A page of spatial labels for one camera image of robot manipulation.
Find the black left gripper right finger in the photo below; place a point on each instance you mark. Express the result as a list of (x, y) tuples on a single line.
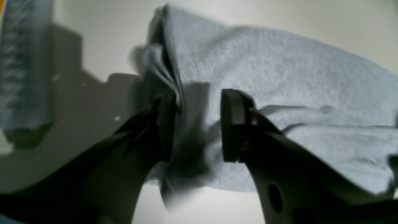
[(294, 186)]

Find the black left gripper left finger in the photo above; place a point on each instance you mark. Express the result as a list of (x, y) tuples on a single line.
[(106, 179)]

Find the grey T-shirt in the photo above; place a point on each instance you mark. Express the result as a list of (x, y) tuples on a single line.
[(339, 106)]

